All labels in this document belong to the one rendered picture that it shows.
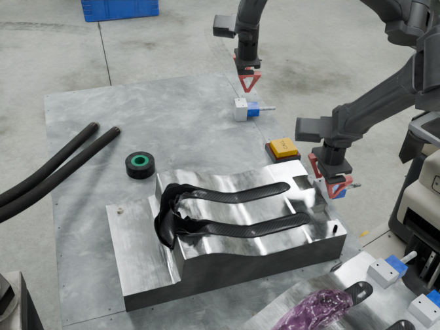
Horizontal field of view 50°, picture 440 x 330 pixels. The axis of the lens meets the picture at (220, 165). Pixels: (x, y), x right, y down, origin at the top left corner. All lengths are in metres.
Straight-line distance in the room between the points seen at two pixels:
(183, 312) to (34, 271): 1.25
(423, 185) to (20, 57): 2.94
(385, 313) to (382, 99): 0.43
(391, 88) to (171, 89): 0.98
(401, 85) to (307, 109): 2.28
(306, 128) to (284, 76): 2.27
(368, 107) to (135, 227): 0.57
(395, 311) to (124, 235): 0.59
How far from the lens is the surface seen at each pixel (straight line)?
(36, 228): 2.36
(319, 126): 1.11
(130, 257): 1.06
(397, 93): 0.81
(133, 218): 1.13
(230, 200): 1.14
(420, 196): 1.39
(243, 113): 1.50
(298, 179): 1.22
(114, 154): 1.40
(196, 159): 1.37
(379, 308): 1.05
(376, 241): 1.95
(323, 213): 1.17
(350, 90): 3.33
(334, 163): 1.18
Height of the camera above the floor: 1.69
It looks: 41 degrees down
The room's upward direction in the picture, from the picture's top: 3 degrees clockwise
